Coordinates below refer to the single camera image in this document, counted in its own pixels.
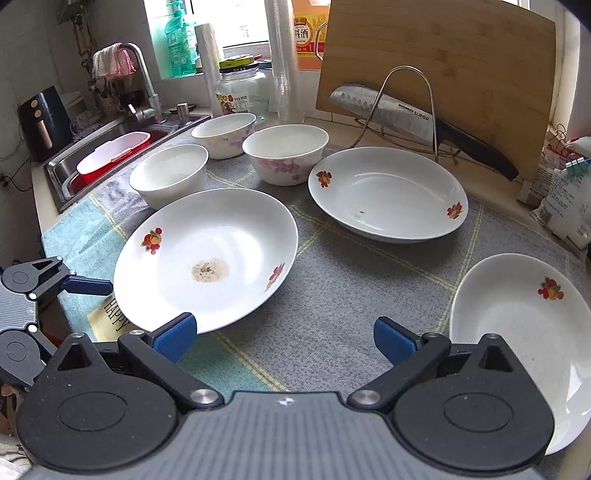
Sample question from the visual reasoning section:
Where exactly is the bamboo cutting board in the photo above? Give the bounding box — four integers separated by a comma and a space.
315, 0, 557, 181

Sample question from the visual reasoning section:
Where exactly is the white ceramic bowl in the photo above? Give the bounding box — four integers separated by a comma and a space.
129, 144, 209, 209

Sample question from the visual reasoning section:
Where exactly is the grey checked cloth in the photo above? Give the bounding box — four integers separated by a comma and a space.
41, 141, 589, 478

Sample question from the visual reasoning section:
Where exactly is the white pink-floral bowl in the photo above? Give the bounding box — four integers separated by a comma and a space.
191, 112, 257, 160
242, 124, 329, 186

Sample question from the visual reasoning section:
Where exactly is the white plastic wrap roll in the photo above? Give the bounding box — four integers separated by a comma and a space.
194, 23, 227, 118

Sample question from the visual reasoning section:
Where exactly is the stack of clear plastic cups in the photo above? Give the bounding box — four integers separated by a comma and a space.
264, 0, 305, 125

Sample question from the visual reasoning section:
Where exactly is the steel kitchen knife black handle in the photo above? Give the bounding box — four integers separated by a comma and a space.
329, 84, 520, 182

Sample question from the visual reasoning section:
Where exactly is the green dish soap bottle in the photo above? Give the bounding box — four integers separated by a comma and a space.
164, 0, 198, 77

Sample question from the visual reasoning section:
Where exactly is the metal wire board stand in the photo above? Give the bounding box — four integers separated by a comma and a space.
355, 66, 462, 164

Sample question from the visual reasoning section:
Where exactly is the orange cooking wine bottle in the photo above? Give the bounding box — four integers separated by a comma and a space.
292, 0, 331, 71

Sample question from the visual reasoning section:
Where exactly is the steel kitchen sink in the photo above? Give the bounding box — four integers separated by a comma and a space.
44, 114, 212, 214

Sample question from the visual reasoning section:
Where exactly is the white fruit-print plate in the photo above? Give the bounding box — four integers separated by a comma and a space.
449, 253, 591, 457
308, 147, 469, 244

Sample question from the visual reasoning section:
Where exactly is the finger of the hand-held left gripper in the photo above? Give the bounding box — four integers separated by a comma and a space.
27, 324, 63, 365
13, 256, 114, 305

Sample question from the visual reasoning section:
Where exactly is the dark blue air fryer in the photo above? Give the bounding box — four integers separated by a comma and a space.
17, 86, 73, 162

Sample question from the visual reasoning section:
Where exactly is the glass jar yellow-green lid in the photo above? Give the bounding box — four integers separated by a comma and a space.
215, 54, 269, 123

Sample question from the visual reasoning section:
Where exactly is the red white food bag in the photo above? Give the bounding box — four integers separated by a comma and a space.
517, 138, 571, 206

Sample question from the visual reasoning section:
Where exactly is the white plate with pink flower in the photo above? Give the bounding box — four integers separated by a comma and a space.
113, 188, 298, 334

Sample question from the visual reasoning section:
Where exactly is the white printed food bag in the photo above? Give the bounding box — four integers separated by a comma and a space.
529, 159, 591, 250

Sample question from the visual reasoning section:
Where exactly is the pink white rag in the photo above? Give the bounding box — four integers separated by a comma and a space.
91, 44, 138, 79

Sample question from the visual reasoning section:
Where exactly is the steel kitchen faucet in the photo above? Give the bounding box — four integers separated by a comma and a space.
117, 42, 162, 123

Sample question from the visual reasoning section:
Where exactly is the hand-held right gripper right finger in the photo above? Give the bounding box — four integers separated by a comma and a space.
346, 316, 527, 411

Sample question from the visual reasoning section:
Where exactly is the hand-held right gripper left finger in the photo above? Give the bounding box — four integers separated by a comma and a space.
46, 312, 225, 412

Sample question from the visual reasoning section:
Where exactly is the white plastic board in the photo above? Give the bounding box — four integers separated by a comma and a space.
76, 131, 151, 175

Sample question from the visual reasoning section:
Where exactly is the red plastic basin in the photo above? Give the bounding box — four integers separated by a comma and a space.
69, 131, 153, 192

